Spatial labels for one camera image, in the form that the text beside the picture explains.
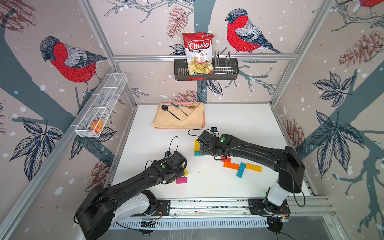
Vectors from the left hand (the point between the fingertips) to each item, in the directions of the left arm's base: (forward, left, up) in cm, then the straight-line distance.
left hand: (184, 169), depth 83 cm
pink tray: (+59, +8, -6) cm, 60 cm away
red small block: (+7, -26, -3) cm, 27 cm away
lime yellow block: (-1, -1, -4) cm, 4 cm away
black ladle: (+51, +19, -3) cm, 54 cm away
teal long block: (+1, -33, -4) cm, 33 cm away
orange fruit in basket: (+9, +38, +29) cm, 48 cm away
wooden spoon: (+51, -2, -3) cm, 51 cm away
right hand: (+9, -13, +7) cm, 17 cm away
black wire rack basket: (+55, -25, +30) cm, 67 cm away
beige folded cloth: (+44, +5, -5) cm, 45 cm away
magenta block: (-5, +1, -2) cm, 6 cm away
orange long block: (+4, -28, -4) cm, 29 cm away
